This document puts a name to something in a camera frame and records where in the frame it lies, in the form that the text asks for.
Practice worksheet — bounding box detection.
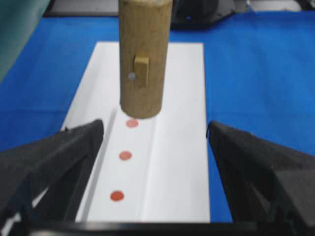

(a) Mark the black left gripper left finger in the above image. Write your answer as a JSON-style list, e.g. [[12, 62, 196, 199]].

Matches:
[[0, 119, 104, 236]]

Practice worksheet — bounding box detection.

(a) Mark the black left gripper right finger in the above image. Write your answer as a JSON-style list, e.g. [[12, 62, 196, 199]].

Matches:
[[206, 121, 315, 236]]

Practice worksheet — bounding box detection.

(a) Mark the wooden mallet hammer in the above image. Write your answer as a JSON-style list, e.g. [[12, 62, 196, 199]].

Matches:
[[119, 0, 173, 119]]

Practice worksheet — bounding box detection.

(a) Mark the red dot mark near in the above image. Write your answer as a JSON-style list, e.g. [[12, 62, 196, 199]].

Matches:
[[110, 190, 124, 202]]

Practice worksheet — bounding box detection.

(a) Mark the red dot mark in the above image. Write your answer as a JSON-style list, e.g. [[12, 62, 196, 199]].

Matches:
[[119, 150, 132, 161], [126, 119, 139, 128], [110, 190, 124, 202]]

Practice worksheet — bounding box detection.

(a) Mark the red dot mark middle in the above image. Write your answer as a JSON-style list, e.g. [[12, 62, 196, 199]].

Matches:
[[119, 150, 132, 161]]

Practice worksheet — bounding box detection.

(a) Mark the red dot mark far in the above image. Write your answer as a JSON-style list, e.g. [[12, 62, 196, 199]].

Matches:
[[126, 119, 139, 128]]

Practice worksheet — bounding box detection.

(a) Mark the white raised marker strip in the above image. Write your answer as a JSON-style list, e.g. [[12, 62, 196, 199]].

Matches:
[[77, 109, 156, 222]]

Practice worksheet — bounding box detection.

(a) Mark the white foam board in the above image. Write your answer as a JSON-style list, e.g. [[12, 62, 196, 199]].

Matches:
[[63, 42, 210, 223]]

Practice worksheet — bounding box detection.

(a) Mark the blue table cloth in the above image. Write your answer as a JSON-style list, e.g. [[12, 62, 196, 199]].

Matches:
[[0, 11, 315, 222]]

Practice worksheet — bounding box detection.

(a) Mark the green backdrop sheet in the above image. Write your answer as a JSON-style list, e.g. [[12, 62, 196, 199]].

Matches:
[[0, 0, 49, 80]]

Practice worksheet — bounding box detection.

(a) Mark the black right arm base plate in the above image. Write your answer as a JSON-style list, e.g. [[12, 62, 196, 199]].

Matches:
[[170, 0, 236, 30]]

